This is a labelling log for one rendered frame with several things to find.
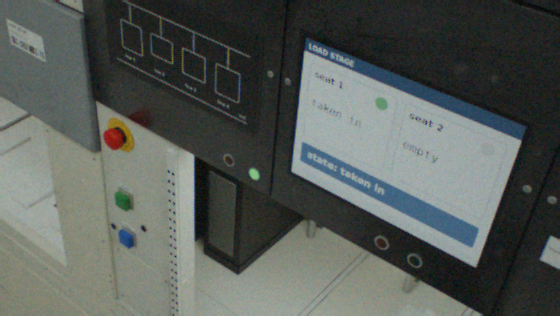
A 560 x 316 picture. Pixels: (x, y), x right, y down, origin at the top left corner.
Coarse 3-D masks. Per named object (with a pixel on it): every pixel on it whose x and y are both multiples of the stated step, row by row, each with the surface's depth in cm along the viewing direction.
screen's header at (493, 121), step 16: (320, 48) 89; (352, 64) 87; (368, 64) 85; (384, 80) 85; (400, 80) 83; (416, 96) 83; (432, 96) 82; (448, 96) 80; (464, 112) 80; (480, 112) 79; (496, 128) 78; (512, 128) 77
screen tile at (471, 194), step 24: (408, 120) 85; (432, 120) 83; (432, 144) 85; (456, 144) 83; (504, 144) 79; (408, 168) 89; (432, 168) 87; (480, 168) 82; (432, 192) 88; (456, 192) 86; (480, 192) 84; (480, 216) 85
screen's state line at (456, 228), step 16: (304, 144) 99; (304, 160) 100; (320, 160) 98; (336, 160) 96; (336, 176) 98; (352, 176) 96; (368, 176) 94; (368, 192) 95; (384, 192) 93; (400, 192) 92; (400, 208) 93; (416, 208) 91; (432, 208) 90; (432, 224) 91; (448, 224) 89; (464, 224) 88; (464, 240) 89
